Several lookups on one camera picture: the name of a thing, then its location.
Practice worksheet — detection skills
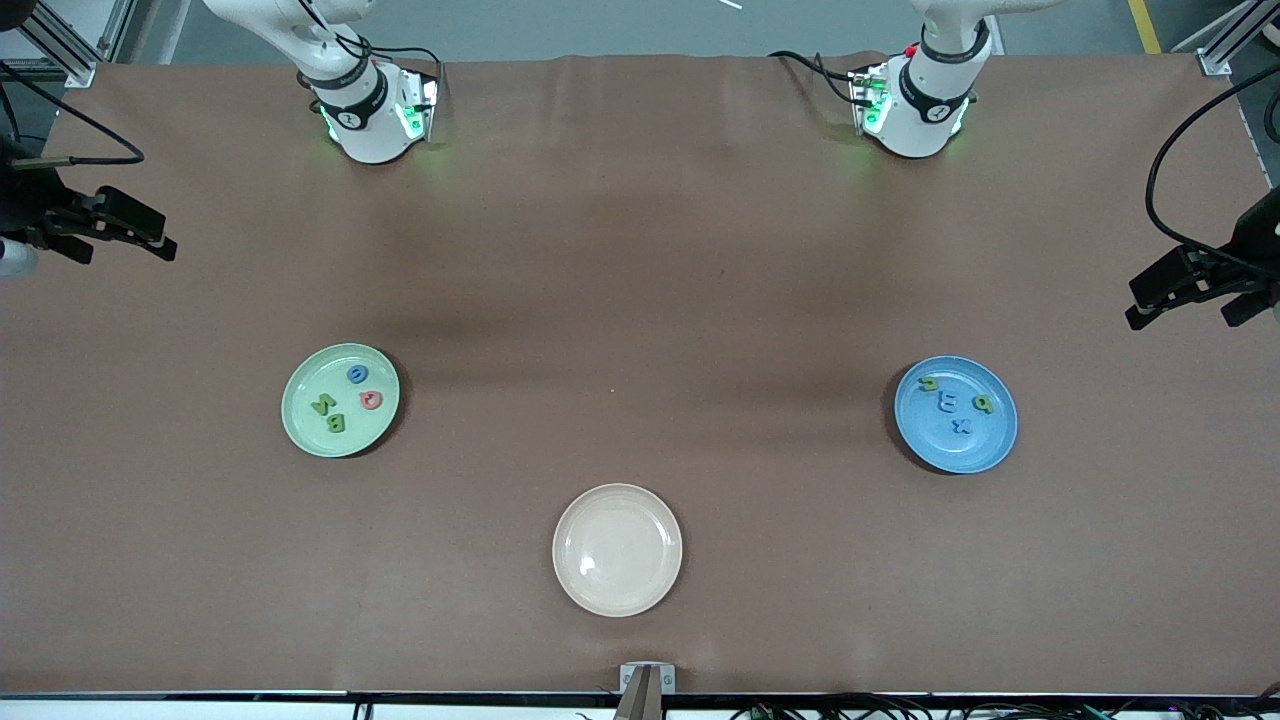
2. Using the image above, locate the grey metal bracket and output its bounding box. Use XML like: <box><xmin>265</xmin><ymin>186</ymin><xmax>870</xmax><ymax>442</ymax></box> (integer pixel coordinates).
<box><xmin>619</xmin><ymin>662</ymin><xmax>677</xmax><ymax>695</ymax></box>

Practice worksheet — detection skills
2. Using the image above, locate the black cable tangle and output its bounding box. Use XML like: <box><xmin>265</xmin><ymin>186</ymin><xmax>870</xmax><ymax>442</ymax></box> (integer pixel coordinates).
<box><xmin>730</xmin><ymin>693</ymin><xmax>1280</xmax><ymax>720</ymax></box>

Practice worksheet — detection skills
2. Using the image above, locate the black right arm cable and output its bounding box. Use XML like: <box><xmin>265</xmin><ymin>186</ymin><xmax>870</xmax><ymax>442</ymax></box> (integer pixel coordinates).
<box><xmin>0</xmin><ymin>60</ymin><xmax>145</xmax><ymax>169</ymax></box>

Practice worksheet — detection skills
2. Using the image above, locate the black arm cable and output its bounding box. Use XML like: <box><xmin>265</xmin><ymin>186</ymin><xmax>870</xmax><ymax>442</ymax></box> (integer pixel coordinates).
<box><xmin>0</xmin><ymin>60</ymin><xmax>145</xmax><ymax>169</ymax></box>
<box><xmin>1145</xmin><ymin>64</ymin><xmax>1280</xmax><ymax>279</ymax></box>

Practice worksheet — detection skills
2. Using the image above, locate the black right base cable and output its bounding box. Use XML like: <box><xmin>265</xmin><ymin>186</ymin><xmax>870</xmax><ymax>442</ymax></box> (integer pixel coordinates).
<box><xmin>340</xmin><ymin>35</ymin><xmax>443</xmax><ymax>111</ymax></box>

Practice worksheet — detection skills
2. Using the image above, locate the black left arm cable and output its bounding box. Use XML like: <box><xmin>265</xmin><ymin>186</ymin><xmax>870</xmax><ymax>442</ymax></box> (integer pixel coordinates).
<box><xmin>1145</xmin><ymin>64</ymin><xmax>1280</xmax><ymax>279</ymax></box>

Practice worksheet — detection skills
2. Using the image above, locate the upright aluminium post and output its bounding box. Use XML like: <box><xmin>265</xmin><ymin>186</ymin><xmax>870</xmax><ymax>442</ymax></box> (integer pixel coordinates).
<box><xmin>612</xmin><ymin>666</ymin><xmax>665</xmax><ymax>720</ymax></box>

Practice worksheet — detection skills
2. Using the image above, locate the green plate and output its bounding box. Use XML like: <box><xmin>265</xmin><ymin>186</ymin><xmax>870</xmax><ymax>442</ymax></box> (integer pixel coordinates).
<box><xmin>281</xmin><ymin>343</ymin><xmax>401</xmax><ymax>459</ymax></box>

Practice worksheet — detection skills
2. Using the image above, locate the black left base cable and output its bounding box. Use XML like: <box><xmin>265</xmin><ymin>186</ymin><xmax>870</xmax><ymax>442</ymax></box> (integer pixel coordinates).
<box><xmin>768</xmin><ymin>50</ymin><xmax>863</xmax><ymax>109</ymax></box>

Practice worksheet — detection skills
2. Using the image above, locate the blue plate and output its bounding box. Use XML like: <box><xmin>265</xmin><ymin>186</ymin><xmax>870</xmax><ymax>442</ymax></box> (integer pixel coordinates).
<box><xmin>895</xmin><ymin>356</ymin><xmax>1020</xmax><ymax>475</ymax></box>

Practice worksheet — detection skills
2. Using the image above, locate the aluminium frame profile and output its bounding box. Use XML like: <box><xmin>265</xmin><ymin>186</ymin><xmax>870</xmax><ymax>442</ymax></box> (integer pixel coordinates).
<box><xmin>98</xmin><ymin>0</ymin><xmax>138</xmax><ymax>63</ymax></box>
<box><xmin>0</xmin><ymin>0</ymin><xmax>98</xmax><ymax>89</ymax></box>
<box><xmin>1170</xmin><ymin>0</ymin><xmax>1280</xmax><ymax>77</ymax></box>

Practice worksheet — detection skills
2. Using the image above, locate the beige plate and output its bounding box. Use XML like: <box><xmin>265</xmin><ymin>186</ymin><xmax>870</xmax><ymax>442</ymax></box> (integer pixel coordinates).
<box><xmin>552</xmin><ymin>483</ymin><xmax>684</xmax><ymax>618</ymax></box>

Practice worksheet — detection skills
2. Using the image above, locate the black base cable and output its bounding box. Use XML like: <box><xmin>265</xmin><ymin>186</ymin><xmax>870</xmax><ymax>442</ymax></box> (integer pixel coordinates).
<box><xmin>768</xmin><ymin>50</ymin><xmax>863</xmax><ymax>109</ymax></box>
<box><xmin>340</xmin><ymin>35</ymin><xmax>443</xmax><ymax>111</ymax></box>

